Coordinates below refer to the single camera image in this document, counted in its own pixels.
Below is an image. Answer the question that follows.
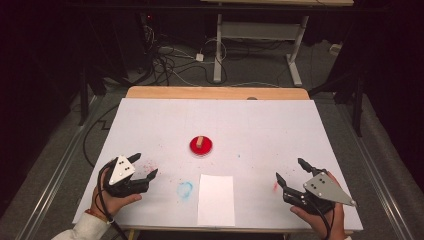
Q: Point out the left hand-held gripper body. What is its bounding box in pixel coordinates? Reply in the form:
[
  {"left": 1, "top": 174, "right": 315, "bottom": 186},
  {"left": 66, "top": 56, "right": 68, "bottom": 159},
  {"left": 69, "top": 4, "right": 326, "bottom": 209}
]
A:
[{"left": 102, "top": 155, "right": 150, "bottom": 198}]

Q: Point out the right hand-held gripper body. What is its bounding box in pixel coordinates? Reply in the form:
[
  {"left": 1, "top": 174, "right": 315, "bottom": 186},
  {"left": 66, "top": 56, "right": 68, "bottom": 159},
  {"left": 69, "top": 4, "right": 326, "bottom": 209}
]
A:
[{"left": 282, "top": 168, "right": 358, "bottom": 216}]

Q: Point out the round red ink pad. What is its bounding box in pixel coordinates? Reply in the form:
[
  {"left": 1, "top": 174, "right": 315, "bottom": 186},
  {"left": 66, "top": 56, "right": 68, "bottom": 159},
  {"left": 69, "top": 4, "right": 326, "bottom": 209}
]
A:
[{"left": 189, "top": 135, "right": 214, "bottom": 158}]

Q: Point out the person's left hand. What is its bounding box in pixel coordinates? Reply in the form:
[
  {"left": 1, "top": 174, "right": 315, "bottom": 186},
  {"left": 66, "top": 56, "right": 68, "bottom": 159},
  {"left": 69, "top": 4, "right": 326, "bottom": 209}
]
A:
[{"left": 89, "top": 167, "right": 143, "bottom": 218}]

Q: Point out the person's right hand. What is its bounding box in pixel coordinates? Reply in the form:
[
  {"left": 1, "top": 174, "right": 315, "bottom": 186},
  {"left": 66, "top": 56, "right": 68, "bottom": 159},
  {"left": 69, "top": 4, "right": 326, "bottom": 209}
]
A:
[{"left": 289, "top": 170, "right": 348, "bottom": 240}]

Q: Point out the white table cover board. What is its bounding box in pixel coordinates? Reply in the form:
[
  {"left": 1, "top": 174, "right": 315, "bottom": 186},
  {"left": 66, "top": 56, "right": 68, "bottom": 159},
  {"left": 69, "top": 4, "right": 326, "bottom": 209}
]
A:
[{"left": 72, "top": 97, "right": 365, "bottom": 232}]

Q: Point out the white paper sheet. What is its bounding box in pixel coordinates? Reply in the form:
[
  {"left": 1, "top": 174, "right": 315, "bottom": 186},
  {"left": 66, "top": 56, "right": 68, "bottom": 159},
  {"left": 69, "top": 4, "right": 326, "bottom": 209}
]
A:
[{"left": 196, "top": 173, "right": 236, "bottom": 228}]

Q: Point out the black metal stand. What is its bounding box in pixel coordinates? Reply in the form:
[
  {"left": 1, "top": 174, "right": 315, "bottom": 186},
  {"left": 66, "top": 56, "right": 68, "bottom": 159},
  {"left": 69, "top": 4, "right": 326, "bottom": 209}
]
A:
[
  {"left": 308, "top": 64, "right": 365, "bottom": 138},
  {"left": 77, "top": 66, "right": 90, "bottom": 127}
]

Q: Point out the wooden table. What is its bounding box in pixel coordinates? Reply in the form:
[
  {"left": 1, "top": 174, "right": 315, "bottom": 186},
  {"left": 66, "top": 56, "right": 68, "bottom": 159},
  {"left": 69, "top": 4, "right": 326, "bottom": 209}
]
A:
[{"left": 125, "top": 85, "right": 355, "bottom": 236}]

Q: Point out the right hand-held gripper black cable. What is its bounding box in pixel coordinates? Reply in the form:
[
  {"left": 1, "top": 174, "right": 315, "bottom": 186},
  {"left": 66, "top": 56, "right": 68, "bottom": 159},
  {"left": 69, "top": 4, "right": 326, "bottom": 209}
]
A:
[{"left": 311, "top": 203, "right": 336, "bottom": 240}]

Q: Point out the hand-held gripper black cable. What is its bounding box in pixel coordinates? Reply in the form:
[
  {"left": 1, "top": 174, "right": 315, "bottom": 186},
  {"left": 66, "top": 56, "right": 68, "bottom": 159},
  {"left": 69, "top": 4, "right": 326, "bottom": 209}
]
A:
[
  {"left": 96, "top": 159, "right": 130, "bottom": 240},
  {"left": 311, "top": 203, "right": 336, "bottom": 240}
]

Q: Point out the left hand-held gripper black cable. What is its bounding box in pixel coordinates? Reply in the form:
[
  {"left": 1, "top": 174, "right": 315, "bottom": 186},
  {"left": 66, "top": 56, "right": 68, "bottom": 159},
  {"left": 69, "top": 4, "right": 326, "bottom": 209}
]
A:
[{"left": 96, "top": 159, "right": 130, "bottom": 240}]

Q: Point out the black floor cable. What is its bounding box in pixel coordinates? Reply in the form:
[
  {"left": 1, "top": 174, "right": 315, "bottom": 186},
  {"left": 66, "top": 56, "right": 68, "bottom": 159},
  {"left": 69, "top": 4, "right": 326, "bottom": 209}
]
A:
[{"left": 82, "top": 103, "right": 120, "bottom": 168}]

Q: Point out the metal floor rail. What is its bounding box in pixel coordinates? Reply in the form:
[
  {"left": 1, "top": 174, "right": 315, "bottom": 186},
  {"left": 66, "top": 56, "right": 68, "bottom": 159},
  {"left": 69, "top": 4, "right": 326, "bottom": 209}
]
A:
[
  {"left": 14, "top": 95, "right": 103, "bottom": 240},
  {"left": 334, "top": 103, "right": 416, "bottom": 240}
]

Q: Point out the tangle of floor cables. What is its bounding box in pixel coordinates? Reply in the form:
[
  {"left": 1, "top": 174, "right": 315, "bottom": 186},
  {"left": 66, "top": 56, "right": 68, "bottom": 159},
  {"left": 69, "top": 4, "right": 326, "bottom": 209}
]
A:
[{"left": 141, "top": 24, "right": 229, "bottom": 87}]

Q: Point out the white metal desk frame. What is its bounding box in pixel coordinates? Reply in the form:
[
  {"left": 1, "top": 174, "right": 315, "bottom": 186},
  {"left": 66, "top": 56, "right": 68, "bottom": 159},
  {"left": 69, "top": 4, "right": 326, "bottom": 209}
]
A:
[{"left": 199, "top": 0, "right": 355, "bottom": 88}]

